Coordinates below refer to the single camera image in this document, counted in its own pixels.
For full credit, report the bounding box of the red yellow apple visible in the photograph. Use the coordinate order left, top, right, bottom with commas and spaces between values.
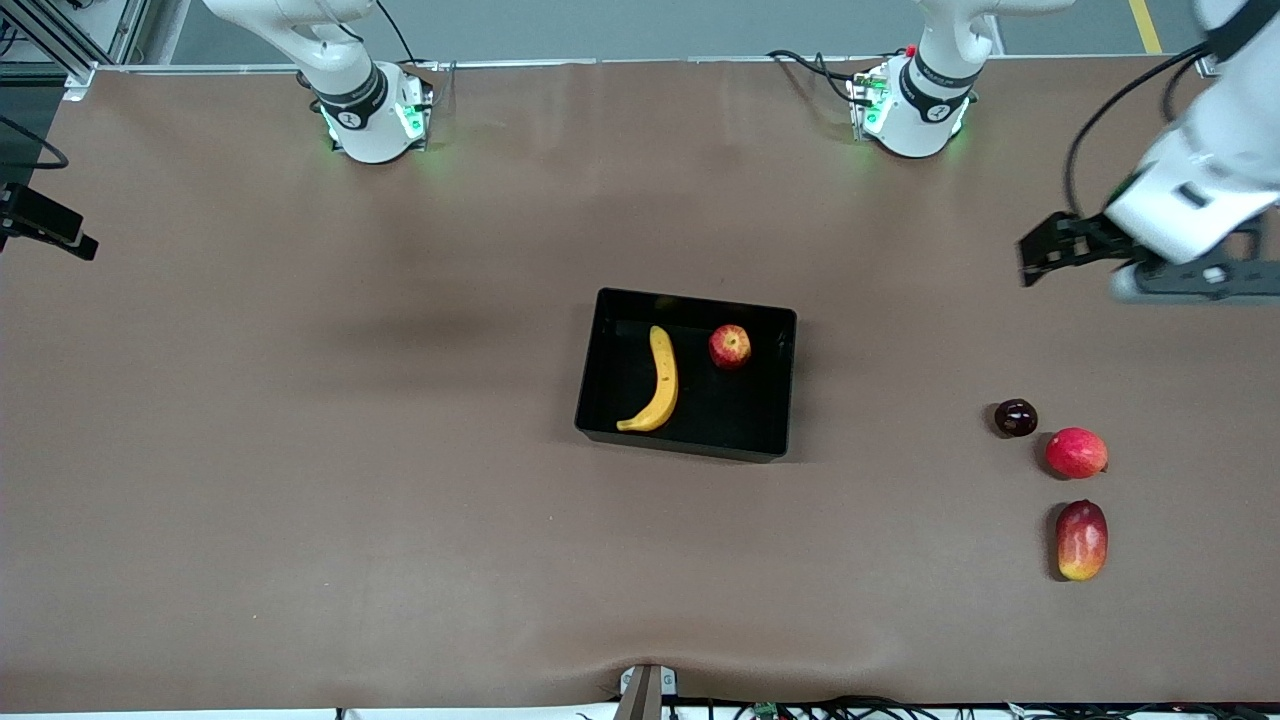
708, 324, 753, 371

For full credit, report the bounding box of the black plastic box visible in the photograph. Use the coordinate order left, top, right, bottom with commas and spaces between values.
574, 287, 799, 464

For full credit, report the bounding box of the yellow banana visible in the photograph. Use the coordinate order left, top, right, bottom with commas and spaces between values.
616, 325, 680, 433

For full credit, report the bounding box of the dark purple plum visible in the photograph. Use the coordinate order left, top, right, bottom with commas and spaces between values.
993, 398, 1039, 439

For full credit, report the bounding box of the red pomegranate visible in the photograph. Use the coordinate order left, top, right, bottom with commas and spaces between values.
1045, 427, 1109, 480

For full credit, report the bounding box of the red yellow mango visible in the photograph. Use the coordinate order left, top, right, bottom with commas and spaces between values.
1055, 499, 1109, 582

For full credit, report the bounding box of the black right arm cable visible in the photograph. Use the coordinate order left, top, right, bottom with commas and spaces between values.
0, 114, 70, 171

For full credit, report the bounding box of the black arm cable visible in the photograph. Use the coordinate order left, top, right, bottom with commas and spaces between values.
1062, 40, 1217, 217
0, 114, 70, 171

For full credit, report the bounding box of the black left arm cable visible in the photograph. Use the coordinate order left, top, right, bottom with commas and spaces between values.
1062, 40, 1217, 217

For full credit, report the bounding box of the black base cable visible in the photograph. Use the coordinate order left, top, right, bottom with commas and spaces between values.
372, 0, 447, 77
767, 48, 873, 107

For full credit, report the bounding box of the metal table clamp bracket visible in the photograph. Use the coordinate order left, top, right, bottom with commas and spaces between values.
618, 663, 679, 720

